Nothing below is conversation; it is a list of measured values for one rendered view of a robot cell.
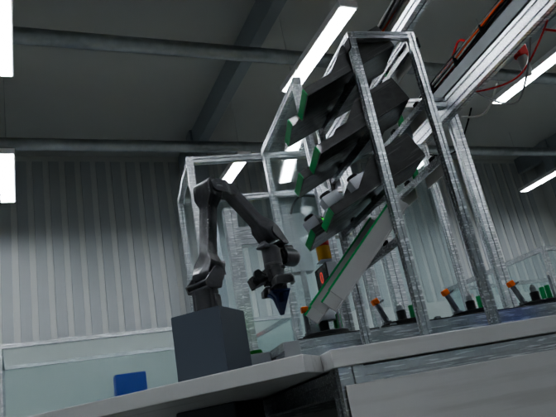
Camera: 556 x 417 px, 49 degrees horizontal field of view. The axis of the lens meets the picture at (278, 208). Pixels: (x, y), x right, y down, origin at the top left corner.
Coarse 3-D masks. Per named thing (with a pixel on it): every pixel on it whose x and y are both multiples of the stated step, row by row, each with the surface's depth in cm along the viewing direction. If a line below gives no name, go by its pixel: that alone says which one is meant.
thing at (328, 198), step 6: (324, 192) 148; (330, 192) 147; (336, 192) 147; (324, 198) 146; (330, 198) 146; (336, 198) 146; (342, 198) 146; (324, 204) 147; (330, 204) 146; (324, 210) 149; (324, 216) 147
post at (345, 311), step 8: (296, 88) 231; (296, 96) 229; (296, 104) 230; (312, 136) 224; (304, 144) 225; (312, 144) 223; (312, 152) 222; (320, 192) 217; (320, 200) 215; (320, 208) 214; (328, 240) 210; (336, 248) 209; (336, 256) 208; (344, 304) 202; (344, 312) 201; (344, 320) 200; (352, 320) 201; (352, 328) 200
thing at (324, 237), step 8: (384, 200) 170; (352, 216) 161; (320, 224) 155; (344, 224) 163; (312, 232) 154; (320, 232) 154; (328, 232) 159; (336, 232) 166; (312, 240) 158; (320, 240) 161; (312, 248) 164
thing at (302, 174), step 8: (336, 128) 165; (368, 144) 169; (360, 152) 171; (368, 152) 176; (344, 160) 167; (328, 168) 164; (336, 168) 169; (304, 176) 159; (312, 176) 161; (320, 176) 166; (328, 176) 171; (296, 184) 166; (304, 184) 163; (312, 184) 167; (320, 184) 172; (296, 192) 170; (304, 192) 170
